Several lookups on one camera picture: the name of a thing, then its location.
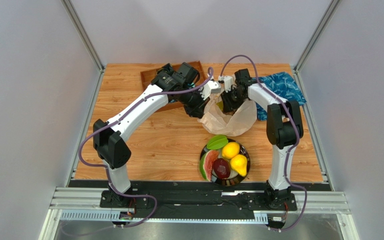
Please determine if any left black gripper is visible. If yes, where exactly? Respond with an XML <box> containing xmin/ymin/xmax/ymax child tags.
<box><xmin>178</xmin><ymin>86</ymin><xmax>211</xmax><ymax>121</ymax></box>

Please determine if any translucent white plastic bag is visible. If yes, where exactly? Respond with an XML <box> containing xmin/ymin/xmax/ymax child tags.
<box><xmin>197</xmin><ymin>93</ymin><xmax>257</xmax><ymax>137</ymax></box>

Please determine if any green fake starfruit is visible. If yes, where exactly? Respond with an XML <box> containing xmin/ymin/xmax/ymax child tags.
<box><xmin>206</xmin><ymin>134</ymin><xmax>229</xmax><ymax>150</ymax></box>

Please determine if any yellow fake lemon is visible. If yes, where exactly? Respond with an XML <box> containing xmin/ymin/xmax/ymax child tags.
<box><xmin>221</xmin><ymin>141</ymin><xmax>241</xmax><ymax>160</ymax></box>

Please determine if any fake watermelon slice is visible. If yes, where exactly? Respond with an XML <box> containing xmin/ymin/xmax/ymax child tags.
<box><xmin>199</xmin><ymin>150</ymin><xmax>219</xmax><ymax>182</ymax></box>

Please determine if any yellow fake pear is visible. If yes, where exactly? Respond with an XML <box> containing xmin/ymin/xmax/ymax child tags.
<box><xmin>229</xmin><ymin>154</ymin><xmax>248</xmax><ymax>177</ymax></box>

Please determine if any dark red fake apple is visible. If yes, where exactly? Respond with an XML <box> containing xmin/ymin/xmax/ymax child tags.
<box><xmin>212</xmin><ymin>158</ymin><xmax>231</xmax><ymax>179</ymax></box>

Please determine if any yellow fake banana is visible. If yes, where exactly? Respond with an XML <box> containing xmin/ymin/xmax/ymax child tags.
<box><xmin>216</xmin><ymin>101</ymin><xmax>224</xmax><ymax>112</ymax></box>

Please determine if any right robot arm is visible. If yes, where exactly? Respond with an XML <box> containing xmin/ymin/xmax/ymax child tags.
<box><xmin>221</xmin><ymin>69</ymin><xmax>303</xmax><ymax>210</ymax></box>

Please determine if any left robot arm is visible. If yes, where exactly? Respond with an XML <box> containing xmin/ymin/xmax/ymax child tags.
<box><xmin>92</xmin><ymin>62</ymin><xmax>214</xmax><ymax>207</ymax></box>

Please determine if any blue patterned cloth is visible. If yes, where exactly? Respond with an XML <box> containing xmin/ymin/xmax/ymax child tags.
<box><xmin>258</xmin><ymin>71</ymin><xmax>307</xmax><ymax>106</ymax></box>

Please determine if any brown wooden organizer tray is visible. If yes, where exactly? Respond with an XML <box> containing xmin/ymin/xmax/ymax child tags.
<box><xmin>140</xmin><ymin>60</ymin><xmax>206</xmax><ymax>112</ymax></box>

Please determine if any black rimmed beige plate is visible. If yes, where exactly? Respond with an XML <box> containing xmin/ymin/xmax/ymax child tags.
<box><xmin>199</xmin><ymin>138</ymin><xmax>251</xmax><ymax>186</ymax></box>

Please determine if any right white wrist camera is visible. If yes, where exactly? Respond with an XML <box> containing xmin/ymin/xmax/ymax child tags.
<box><xmin>218</xmin><ymin>75</ymin><xmax>235</xmax><ymax>93</ymax></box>

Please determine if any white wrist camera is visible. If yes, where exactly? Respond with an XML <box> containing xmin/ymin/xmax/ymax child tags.
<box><xmin>199</xmin><ymin>77</ymin><xmax>222</xmax><ymax>100</ymax></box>
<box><xmin>218</xmin><ymin>75</ymin><xmax>235</xmax><ymax>93</ymax></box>

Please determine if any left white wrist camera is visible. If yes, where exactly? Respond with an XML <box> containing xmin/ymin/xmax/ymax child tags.
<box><xmin>199</xmin><ymin>77</ymin><xmax>222</xmax><ymax>100</ymax></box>

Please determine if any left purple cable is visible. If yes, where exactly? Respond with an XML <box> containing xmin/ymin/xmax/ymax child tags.
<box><xmin>78</xmin><ymin>66</ymin><xmax>215</xmax><ymax>229</ymax></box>

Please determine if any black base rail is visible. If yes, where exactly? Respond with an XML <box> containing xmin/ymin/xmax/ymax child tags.
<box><xmin>68</xmin><ymin>180</ymin><xmax>331</xmax><ymax>222</ymax></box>

